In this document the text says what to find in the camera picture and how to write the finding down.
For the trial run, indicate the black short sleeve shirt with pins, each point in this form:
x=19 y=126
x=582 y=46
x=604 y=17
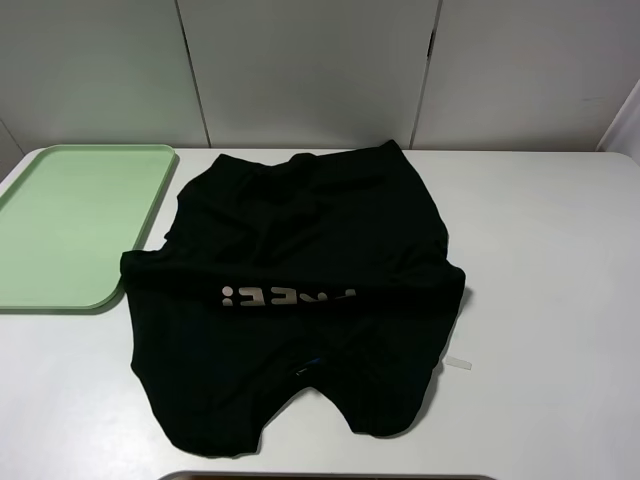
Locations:
x=326 y=272

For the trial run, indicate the light green plastic tray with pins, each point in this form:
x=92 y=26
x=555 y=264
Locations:
x=69 y=216

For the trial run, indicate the clear tape strip right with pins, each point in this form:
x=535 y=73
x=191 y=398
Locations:
x=457 y=363

